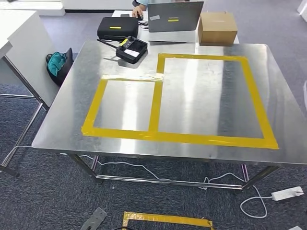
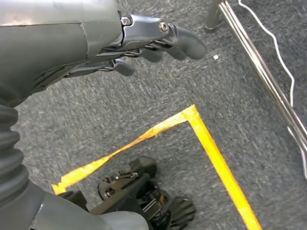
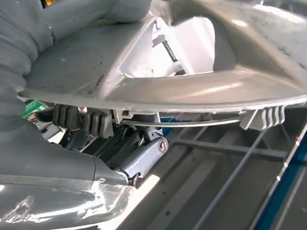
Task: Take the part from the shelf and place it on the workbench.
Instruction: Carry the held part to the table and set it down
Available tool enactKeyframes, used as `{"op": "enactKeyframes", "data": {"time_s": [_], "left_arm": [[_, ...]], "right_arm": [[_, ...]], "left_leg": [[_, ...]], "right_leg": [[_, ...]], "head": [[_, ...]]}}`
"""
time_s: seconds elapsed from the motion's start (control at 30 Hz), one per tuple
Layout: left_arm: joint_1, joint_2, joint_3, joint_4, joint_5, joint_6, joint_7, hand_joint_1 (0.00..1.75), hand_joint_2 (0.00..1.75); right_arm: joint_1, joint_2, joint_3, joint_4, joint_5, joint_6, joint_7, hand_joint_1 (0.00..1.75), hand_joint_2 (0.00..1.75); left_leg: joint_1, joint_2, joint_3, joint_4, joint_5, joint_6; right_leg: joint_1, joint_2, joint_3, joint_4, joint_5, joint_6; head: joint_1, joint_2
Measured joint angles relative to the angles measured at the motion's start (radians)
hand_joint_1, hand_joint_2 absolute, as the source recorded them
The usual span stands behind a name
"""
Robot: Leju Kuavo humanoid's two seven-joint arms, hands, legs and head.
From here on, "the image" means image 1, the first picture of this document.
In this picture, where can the stainless steel workbench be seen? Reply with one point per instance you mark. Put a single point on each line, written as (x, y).
(72, 111)

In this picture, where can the black remote controller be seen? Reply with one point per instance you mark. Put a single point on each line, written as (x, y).
(136, 47)

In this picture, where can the small yellow tape rectangle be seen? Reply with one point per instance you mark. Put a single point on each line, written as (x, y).
(93, 104)

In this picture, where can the white desk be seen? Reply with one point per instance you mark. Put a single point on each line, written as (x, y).
(144, 33)

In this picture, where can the black eyeglasses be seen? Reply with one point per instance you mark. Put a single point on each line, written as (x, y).
(143, 23)

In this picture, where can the black zip case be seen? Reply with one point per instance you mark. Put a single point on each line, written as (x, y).
(117, 30)

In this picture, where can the black computer mouse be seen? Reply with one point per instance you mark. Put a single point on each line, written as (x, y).
(140, 17)

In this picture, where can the grey laptop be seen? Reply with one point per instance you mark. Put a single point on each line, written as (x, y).
(175, 16)

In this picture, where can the yellow tape square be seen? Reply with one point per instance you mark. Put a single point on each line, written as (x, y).
(168, 218)

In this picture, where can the person at laptop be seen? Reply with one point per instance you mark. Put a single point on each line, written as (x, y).
(137, 11)

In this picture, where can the brown cardboard box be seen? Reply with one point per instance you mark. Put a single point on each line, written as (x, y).
(217, 30)

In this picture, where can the black bag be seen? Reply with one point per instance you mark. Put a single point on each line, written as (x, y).
(66, 68)

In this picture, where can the white low cabinet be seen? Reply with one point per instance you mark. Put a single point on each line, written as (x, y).
(96, 4)

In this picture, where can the large yellow tape rectangle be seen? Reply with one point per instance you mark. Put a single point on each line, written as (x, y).
(256, 95)

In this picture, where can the white board panel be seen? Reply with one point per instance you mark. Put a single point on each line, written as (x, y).
(33, 57)

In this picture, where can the white power strip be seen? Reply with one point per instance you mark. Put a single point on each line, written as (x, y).
(286, 193)

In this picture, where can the white low platform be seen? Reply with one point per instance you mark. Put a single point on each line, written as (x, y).
(31, 8)

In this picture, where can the steel leg table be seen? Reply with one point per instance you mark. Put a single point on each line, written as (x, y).
(14, 25)

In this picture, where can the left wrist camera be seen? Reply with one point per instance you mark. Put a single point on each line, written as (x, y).
(93, 219)

